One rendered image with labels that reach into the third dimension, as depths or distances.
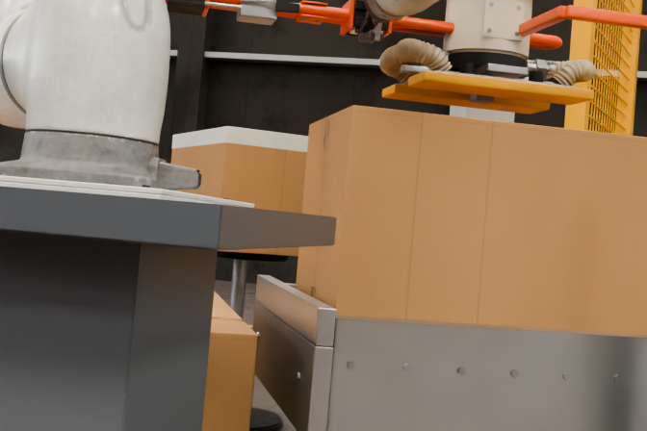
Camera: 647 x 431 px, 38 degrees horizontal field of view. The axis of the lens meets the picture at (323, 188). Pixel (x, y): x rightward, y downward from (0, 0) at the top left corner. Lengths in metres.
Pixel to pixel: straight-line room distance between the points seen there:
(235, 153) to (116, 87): 1.97
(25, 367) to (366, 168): 0.79
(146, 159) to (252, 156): 1.96
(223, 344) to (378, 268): 0.30
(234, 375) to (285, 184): 1.55
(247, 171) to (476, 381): 1.65
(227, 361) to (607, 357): 0.63
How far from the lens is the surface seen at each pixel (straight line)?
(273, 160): 3.07
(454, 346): 1.52
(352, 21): 1.81
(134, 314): 0.98
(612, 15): 1.74
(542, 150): 1.74
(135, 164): 1.07
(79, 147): 1.06
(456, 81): 1.74
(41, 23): 1.11
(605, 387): 1.64
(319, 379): 1.47
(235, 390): 1.61
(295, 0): 1.77
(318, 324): 1.46
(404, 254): 1.65
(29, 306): 1.03
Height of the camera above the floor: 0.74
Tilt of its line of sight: 2 degrees up
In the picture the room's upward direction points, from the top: 5 degrees clockwise
